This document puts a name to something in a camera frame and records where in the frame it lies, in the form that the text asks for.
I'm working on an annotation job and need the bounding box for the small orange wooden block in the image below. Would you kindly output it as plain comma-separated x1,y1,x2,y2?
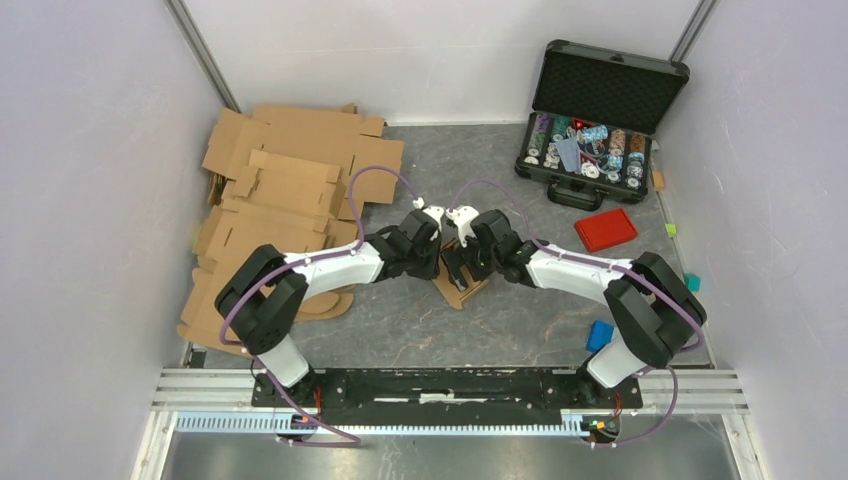
651,171,665,191

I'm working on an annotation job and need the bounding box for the stack of flat cardboard boxes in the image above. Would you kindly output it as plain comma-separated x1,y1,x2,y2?
177,104,404,354

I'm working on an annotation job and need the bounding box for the teal cube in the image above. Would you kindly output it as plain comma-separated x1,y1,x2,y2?
684,272,701,292

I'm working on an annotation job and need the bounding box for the red flat box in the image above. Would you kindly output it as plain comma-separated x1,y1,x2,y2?
574,208,639,253

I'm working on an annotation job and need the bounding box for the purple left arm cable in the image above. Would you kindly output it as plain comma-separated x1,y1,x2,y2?
218,165,425,448

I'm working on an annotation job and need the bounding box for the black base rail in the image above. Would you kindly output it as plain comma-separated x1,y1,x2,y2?
288,367,642,427

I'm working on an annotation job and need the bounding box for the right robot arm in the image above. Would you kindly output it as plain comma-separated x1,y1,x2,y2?
446,206,706,408

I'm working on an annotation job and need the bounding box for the black poker chip case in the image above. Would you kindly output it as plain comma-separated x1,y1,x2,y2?
514,40,690,211

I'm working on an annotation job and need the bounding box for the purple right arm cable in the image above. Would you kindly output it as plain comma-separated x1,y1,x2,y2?
450,177,706,448

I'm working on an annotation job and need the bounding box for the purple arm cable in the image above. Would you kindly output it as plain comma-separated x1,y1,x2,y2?
218,165,425,448
450,177,706,448

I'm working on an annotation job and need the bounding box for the blue block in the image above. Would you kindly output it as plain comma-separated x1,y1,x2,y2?
585,320,615,353

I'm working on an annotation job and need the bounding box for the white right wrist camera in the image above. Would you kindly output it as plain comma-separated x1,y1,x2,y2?
445,206,480,248

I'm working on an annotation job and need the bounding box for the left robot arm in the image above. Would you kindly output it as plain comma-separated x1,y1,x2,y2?
214,206,445,408

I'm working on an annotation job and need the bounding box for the brown cardboard box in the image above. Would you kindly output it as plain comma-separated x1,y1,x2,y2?
433,240,489,310

